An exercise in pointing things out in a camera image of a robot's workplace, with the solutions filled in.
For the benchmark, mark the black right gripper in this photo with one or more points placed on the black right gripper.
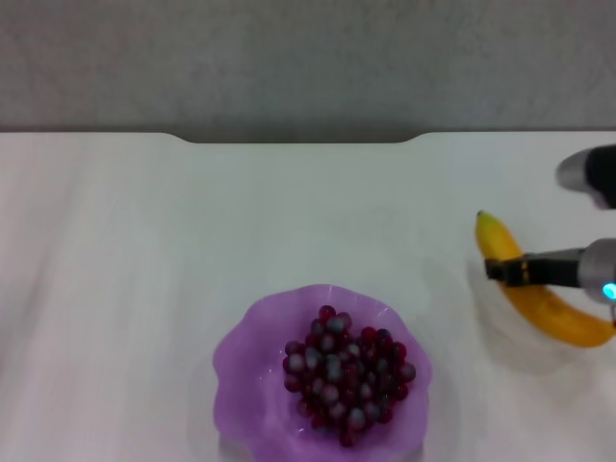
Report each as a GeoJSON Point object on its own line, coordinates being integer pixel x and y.
{"type": "Point", "coordinates": [553, 272]}

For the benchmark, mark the yellow banana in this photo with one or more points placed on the yellow banana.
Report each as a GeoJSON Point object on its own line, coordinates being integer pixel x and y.
{"type": "Point", "coordinates": [495, 240]}

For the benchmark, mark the dark red grape bunch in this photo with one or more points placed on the dark red grape bunch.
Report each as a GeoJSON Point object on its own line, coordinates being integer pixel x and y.
{"type": "Point", "coordinates": [346, 375]}

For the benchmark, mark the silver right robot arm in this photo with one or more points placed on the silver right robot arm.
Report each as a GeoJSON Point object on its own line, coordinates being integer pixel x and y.
{"type": "Point", "coordinates": [601, 269]}

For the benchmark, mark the purple scalloped plastic bowl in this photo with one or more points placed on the purple scalloped plastic bowl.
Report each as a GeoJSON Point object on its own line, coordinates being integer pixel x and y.
{"type": "Point", "coordinates": [250, 385]}

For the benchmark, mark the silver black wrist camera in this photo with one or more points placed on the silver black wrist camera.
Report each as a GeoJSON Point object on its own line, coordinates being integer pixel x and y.
{"type": "Point", "coordinates": [589, 173]}

